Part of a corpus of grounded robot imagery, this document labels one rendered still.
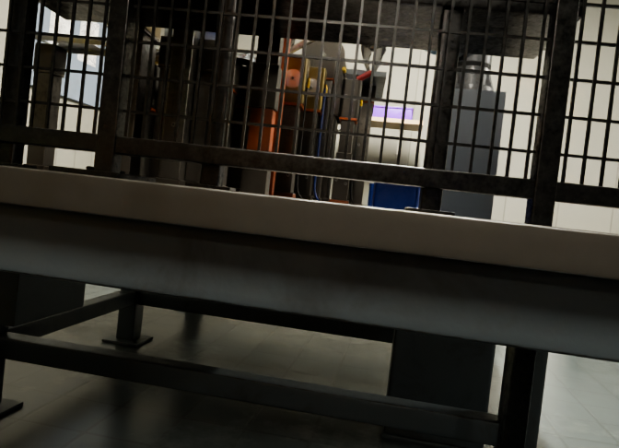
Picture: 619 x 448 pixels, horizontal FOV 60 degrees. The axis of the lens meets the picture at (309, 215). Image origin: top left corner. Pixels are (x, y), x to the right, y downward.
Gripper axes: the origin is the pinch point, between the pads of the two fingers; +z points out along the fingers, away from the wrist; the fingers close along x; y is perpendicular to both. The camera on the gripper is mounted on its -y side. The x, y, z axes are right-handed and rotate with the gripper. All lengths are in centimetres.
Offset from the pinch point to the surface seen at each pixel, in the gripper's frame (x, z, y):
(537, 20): -47, 22, -114
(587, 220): -131, 43, 265
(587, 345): -52, 62, -143
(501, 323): -45, 61, -144
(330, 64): 2, 12, -49
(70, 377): 84, 122, -43
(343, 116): -1.2, 25.3, -40.4
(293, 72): 4, 21, -74
